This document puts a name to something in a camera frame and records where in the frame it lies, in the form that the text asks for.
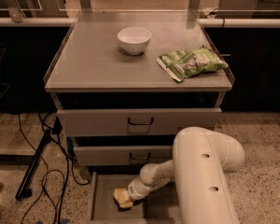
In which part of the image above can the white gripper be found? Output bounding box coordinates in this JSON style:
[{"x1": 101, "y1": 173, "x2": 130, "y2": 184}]
[{"x1": 119, "y1": 177, "x2": 170, "y2": 209}]

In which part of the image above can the yellow sponge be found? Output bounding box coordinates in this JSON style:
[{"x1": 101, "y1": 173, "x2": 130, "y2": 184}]
[{"x1": 113, "y1": 188, "x2": 129, "y2": 203}]

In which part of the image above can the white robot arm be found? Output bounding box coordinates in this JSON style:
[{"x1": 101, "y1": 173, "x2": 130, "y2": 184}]
[{"x1": 113, "y1": 127, "x2": 245, "y2": 224}]

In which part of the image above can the bottom grey drawer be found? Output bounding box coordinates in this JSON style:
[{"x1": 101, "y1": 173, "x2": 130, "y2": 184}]
[{"x1": 87, "y1": 172, "x2": 181, "y2": 224}]

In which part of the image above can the grey drawer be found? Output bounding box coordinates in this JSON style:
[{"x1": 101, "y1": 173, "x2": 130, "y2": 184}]
[
  {"x1": 87, "y1": 172, "x2": 181, "y2": 224},
  {"x1": 57, "y1": 108, "x2": 221, "y2": 136},
  {"x1": 74, "y1": 146, "x2": 173, "y2": 166}
]

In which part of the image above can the middle grey drawer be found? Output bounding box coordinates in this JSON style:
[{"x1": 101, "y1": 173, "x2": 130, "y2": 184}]
[{"x1": 74, "y1": 146, "x2": 173, "y2": 166}]

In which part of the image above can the top grey drawer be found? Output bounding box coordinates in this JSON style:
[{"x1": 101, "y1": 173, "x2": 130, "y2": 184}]
[{"x1": 57, "y1": 108, "x2": 221, "y2": 136}]

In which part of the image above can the grey drawer cabinet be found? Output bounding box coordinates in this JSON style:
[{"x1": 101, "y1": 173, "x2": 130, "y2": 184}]
[{"x1": 43, "y1": 10, "x2": 235, "y2": 224}]

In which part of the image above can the black bar on floor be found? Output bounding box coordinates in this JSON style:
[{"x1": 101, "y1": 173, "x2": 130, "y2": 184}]
[{"x1": 15, "y1": 129, "x2": 51, "y2": 201}]

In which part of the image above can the green snack bag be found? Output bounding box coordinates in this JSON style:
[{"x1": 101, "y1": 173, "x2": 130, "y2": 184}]
[{"x1": 156, "y1": 47, "x2": 228, "y2": 82}]

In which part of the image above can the white ceramic bowl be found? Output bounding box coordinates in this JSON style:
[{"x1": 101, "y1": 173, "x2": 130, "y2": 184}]
[{"x1": 118, "y1": 27, "x2": 152, "y2": 56}]

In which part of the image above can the black floor cable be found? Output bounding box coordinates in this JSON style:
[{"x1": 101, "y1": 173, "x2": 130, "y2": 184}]
[{"x1": 17, "y1": 111, "x2": 91, "y2": 224}]

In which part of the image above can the white rail right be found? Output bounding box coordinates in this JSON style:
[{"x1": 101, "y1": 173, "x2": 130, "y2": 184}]
[{"x1": 198, "y1": 19, "x2": 280, "y2": 28}]

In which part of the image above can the white rail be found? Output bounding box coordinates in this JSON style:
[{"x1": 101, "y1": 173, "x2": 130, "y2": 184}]
[
  {"x1": 198, "y1": 19, "x2": 280, "y2": 28},
  {"x1": 0, "y1": 18, "x2": 75, "y2": 27}
]

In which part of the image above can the white rail left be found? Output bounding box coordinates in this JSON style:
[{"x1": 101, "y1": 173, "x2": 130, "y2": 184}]
[{"x1": 0, "y1": 18, "x2": 75, "y2": 27}]

